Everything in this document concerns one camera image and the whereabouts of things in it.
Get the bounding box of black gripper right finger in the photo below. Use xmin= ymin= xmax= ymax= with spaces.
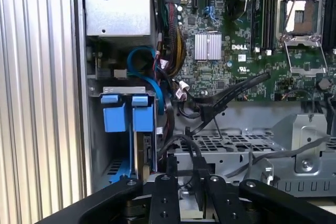
xmin=206 ymin=175 xmax=336 ymax=224

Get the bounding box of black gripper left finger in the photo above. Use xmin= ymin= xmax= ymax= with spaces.
xmin=36 ymin=173 xmax=182 ymax=224

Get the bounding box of black disk wire with connector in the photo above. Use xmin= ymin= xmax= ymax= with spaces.
xmin=159 ymin=134 xmax=211 ymax=211

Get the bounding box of hard disk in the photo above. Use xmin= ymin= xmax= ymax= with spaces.
xmin=130 ymin=94 xmax=159 ymax=183

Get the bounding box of metal disk bay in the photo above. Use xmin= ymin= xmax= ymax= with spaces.
xmin=88 ymin=86 xmax=160 ymax=185

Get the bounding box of blue empty disk carrier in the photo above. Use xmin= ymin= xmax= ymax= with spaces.
xmin=100 ymin=94 xmax=127 ymax=133

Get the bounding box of black RAM slot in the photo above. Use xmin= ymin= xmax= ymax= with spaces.
xmin=251 ymin=0 xmax=261 ymax=53
xmin=269 ymin=0 xmax=276 ymax=51
xmin=262 ymin=0 xmax=269 ymax=56

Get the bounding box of grey metal drive cage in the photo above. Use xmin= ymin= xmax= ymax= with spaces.
xmin=157 ymin=103 xmax=336 ymax=198

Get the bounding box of green motherboard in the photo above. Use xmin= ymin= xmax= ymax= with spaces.
xmin=157 ymin=0 xmax=336 ymax=103

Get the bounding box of round black buzzer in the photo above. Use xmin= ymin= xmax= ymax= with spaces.
xmin=318 ymin=78 xmax=331 ymax=91

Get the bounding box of metal socket cover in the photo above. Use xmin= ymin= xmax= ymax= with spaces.
xmin=282 ymin=35 xmax=329 ymax=77

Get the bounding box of silver finned chipset heatsink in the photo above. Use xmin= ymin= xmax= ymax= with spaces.
xmin=194 ymin=34 xmax=223 ymax=61

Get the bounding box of black open PC case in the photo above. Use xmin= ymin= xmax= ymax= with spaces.
xmin=72 ymin=0 xmax=336 ymax=198

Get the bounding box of silver power supply unit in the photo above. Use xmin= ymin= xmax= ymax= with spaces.
xmin=82 ymin=0 xmax=158 ymax=38

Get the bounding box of blue board connector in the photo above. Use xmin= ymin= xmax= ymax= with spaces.
xmin=203 ymin=5 xmax=217 ymax=23

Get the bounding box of CPU socket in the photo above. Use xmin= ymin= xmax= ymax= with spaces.
xmin=277 ymin=0 xmax=325 ymax=41

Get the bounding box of thin metal locking lever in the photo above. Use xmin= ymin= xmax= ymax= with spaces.
xmin=284 ymin=0 xmax=305 ymax=30

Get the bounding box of grey flat wire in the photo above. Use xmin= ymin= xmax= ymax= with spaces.
xmin=225 ymin=136 xmax=331 ymax=179

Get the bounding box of blue flat wire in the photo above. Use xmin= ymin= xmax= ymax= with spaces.
xmin=127 ymin=46 xmax=166 ymax=116

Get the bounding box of silver metal bracket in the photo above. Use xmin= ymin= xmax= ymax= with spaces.
xmin=272 ymin=113 xmax=329 ymax=175

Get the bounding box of black flat disk wire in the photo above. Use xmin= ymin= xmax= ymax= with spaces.
xmin=173 ymin=71 xmax=271 ymax=127

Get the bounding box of coloured power wire bundle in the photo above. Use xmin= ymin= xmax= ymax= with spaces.
xmin=156 ymin=2 xmax=187 ymax=78

